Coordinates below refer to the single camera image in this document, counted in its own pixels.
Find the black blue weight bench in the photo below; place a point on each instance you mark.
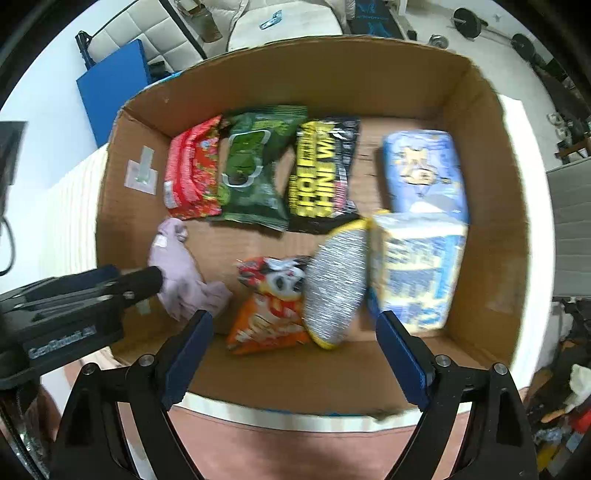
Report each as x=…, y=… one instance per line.
x=374, y=18

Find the black shoe shine wipes pack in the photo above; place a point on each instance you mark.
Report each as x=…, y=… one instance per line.
x=317, y=192

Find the open cardboard box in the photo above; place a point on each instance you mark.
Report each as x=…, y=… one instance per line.
x=360, y=199

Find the yellow silver scrub pad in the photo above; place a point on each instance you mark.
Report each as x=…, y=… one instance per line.
x=336, y=284

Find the yellow blue tissue box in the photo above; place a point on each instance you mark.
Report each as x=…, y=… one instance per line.
x=414, y=265

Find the wooden chair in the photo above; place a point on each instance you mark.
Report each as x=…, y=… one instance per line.
x=580, y=150

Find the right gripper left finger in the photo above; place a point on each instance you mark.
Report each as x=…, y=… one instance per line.
x=91, y=442

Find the lavender knit cloth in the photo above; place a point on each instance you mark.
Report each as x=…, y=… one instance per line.
x=183, y=290

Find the chrome dumbbells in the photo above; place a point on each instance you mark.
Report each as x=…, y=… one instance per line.
x=438, y=41

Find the light blue tissue pack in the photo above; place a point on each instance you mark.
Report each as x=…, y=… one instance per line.
x=423, y=174

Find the red snack packet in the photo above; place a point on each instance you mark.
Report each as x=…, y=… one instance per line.
x=191, y=174

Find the floor barbell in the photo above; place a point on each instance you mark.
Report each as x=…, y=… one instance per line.
x=471, y=26

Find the blue foam board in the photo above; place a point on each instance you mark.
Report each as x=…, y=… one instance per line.
x=109, y=84

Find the white padded chair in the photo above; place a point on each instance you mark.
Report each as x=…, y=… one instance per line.
x=245, y=24

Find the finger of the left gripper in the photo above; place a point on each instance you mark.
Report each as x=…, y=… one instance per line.
x=126, y=289

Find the orange snack bag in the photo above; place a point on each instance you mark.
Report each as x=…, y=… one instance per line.
x=272, y=317

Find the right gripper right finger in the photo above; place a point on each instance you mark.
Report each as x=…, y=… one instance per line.
x=497, y=443

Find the green wet wipes pack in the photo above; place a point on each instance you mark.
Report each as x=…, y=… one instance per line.
x=256, y=141

